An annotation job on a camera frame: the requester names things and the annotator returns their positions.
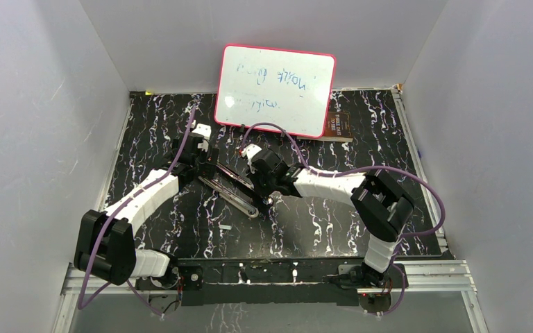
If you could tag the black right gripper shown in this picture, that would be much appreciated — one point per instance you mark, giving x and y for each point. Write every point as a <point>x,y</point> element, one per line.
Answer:
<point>253,177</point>

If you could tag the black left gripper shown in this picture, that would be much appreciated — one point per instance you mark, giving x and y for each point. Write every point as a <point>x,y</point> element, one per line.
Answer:
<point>206,170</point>

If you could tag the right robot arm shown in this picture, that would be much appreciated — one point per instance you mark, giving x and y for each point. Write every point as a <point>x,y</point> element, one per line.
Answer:
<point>382,204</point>

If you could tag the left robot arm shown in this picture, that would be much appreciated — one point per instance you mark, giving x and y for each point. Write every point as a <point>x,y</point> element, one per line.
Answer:
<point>105,247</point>

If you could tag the brown Three Days book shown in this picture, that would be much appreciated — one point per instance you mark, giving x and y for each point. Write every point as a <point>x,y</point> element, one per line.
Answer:
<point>337,128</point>

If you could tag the pink framed whiteboard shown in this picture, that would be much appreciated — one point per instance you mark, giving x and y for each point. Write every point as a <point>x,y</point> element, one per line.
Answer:
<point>275,89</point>

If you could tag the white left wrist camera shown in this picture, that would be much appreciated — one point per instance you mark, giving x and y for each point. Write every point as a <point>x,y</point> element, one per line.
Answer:
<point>200,133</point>

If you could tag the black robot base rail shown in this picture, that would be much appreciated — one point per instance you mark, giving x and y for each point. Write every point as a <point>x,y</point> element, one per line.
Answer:
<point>279,280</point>

